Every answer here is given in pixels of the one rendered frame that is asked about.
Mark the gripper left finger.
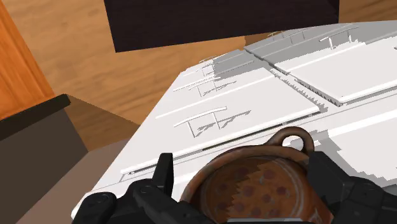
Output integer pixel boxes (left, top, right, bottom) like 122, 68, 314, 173
71, 152, 216, 224

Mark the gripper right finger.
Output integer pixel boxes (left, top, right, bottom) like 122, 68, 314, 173
306, 151, 397, 224

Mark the dark brown cabinet black top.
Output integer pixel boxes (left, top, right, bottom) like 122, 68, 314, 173
0, 94, 90, 224

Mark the white chest of drawers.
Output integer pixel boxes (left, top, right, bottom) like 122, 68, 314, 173
71, 20, 397, 220

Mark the orange wooden door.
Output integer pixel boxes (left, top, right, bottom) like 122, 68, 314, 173
0, 0, 57, 122

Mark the brown ceramic cup with handle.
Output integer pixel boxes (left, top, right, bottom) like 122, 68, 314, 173
179, 126, 335, 224

